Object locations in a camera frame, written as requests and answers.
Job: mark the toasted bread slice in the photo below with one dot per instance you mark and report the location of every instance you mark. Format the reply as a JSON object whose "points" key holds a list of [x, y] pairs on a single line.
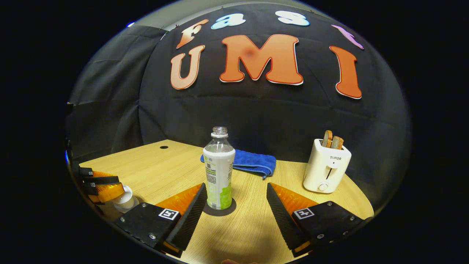
{"points": [[327, 139], [338, 143]]}

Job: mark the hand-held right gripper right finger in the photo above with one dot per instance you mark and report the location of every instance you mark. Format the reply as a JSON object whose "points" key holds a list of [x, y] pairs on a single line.
{"points": [[284, 216]]}

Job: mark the clear water bottle white label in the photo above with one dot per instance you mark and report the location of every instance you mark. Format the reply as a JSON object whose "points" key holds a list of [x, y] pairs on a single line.
{"points": [[218, 172]]}

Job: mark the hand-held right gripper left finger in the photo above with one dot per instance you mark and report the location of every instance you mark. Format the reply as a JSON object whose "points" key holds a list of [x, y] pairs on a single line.
{"points": [[188, 220]]}

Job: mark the dark round coaster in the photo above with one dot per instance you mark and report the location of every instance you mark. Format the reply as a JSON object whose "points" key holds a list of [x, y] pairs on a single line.
{"points": [[230, 211]]}

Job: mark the black backdrop cloth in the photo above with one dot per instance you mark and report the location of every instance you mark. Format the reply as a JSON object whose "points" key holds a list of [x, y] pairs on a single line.
{"points": [[256, 110]]}

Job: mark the white toaster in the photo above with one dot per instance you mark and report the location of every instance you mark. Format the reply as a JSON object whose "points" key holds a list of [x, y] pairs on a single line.
{"points": [[324, 172]]}

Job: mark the white saucer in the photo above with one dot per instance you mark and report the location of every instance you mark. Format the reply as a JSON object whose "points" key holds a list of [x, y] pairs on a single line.
{"points": [[136, 202]]}

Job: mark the blue towel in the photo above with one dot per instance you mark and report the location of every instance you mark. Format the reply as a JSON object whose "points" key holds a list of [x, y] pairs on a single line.
{"points": [[253, 162]]}

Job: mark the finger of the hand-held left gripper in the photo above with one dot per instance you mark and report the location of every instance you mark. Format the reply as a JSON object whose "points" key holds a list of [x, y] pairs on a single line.
{"points": [[108, 191], [88, 171]]}

